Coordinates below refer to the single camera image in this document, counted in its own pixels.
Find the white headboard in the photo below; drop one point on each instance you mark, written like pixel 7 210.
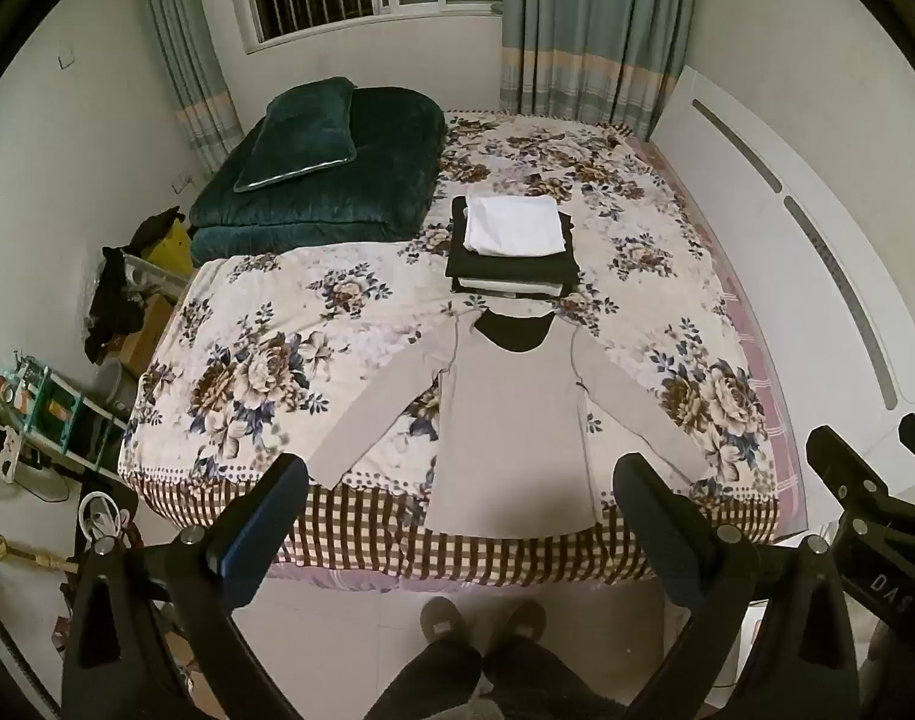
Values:
pixel 787 165

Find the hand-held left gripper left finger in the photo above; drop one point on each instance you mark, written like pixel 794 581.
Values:
pixel 236 544

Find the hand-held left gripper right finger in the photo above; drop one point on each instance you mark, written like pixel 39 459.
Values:
pixel 671 540

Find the person's left slipper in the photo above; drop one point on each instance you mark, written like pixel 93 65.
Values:
pixel 441 619

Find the black hanging garment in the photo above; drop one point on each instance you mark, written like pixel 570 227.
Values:
pixel 116 307

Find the straw broom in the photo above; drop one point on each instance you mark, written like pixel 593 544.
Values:
pixel 22 551

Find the person's right slipper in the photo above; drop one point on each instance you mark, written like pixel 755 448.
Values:
pixel 525 621

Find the cardboard box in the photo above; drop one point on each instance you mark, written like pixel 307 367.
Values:
pixel 146 334

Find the person's left leg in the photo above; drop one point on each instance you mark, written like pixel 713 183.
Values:
pixel 427 679

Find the person's leg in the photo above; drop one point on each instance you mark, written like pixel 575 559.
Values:
pixel 547 679
pixel 427 679

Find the white folded cloth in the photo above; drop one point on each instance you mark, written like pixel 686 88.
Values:
pixel 513 225

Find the dark green pillow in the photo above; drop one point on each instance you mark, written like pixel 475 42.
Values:
pixel 300 139

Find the teal storage rack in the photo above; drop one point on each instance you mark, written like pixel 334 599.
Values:
pixel 60 405

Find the light folded garment under stack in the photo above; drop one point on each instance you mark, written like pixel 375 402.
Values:
pixel 506 286

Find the grey-green curtain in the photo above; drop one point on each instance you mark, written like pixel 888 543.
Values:
pixel 592 22
pixel 195 52

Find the wall socket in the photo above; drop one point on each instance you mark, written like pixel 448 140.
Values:
pixel 183 182
pixel 66 58

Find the dark green quilt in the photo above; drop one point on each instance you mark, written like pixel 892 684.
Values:
pixel 330 202

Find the grey bucket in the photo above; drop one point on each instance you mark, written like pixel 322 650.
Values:
pixel 116 382

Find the stack of folded clothes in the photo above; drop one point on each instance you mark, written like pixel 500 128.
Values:
pixel 510 266

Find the person's slipper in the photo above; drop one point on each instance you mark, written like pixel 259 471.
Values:
pixel 525 621
pixel 441 619

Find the person's right leg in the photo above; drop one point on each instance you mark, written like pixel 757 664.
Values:
pixel 547 679

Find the beige long-sleeve shirt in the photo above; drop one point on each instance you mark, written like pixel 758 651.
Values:
pixel 513 420

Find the floral bed blanket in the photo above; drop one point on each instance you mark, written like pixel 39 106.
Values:
pixel 277 360

